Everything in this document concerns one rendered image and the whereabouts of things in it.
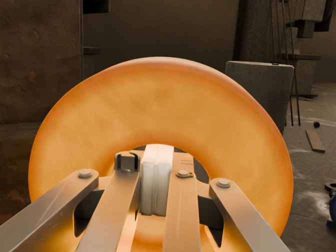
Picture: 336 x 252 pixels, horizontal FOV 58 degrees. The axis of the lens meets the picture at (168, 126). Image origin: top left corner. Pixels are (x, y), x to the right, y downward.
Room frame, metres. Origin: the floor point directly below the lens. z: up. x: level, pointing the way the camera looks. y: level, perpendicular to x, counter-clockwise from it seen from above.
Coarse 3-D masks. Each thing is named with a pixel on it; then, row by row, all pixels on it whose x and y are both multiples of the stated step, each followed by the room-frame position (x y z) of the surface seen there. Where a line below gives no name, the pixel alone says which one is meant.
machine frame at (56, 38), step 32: (0, 0) 0.38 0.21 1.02; (32, 0) 0.40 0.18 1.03; (64, 0) 0.42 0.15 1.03; (0, 32) 0.38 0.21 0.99; (32, 32) 0.40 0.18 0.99; (64, 32) 0.42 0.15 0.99; (0, 64) 0.38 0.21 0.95; (32, 64) 0.40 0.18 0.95; (64, 64) 0.42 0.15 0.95; (0, 96) 0.38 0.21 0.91; (32, 96) 0.40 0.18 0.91; (0, 128) 0.36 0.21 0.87; (32, 128) 0.37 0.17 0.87; (0, 160) 0.33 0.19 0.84; (0, 192) 0.33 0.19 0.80; (0, 224) 0.32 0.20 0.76
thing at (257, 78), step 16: (240, 64) 2.55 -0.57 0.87; (256, 64) 2.49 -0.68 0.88; (272, 64) 2.59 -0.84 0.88; (240, 80) 2.54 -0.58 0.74; (256, 80) 2.47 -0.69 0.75; (272, 80) 2.46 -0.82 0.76; (288, 80) 2.54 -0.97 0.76; (256, 96) 2.47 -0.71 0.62; (272, 96) 2.47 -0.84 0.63; (288, 96) 2.59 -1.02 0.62; (272, 112) 2.47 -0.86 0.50
